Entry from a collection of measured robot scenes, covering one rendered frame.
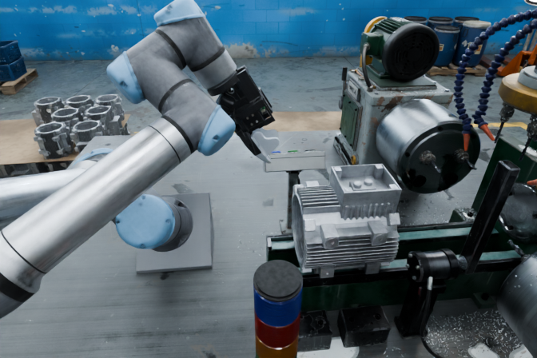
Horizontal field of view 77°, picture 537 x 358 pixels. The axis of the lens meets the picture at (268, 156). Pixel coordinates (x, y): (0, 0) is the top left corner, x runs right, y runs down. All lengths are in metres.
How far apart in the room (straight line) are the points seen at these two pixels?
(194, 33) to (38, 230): 0.37
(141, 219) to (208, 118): 0.35
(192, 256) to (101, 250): 0.29
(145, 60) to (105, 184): 0.21
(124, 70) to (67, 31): 6.31
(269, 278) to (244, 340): 0.46
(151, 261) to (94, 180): 0.56
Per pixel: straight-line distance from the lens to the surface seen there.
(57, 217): 0.49
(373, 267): 0.79
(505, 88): 0.83
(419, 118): 1.06
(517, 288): 0.74
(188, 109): 0.53
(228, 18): 6.16
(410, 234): 0.99
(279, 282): 0.42
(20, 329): 1.06
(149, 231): 0.79
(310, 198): 0.73
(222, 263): 1.01
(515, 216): 1.04
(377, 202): 0.73
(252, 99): 0.66
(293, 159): 0.93
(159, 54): 0.59
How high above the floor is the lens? 1.55
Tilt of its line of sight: 31 degrees down
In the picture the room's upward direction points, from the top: straight up
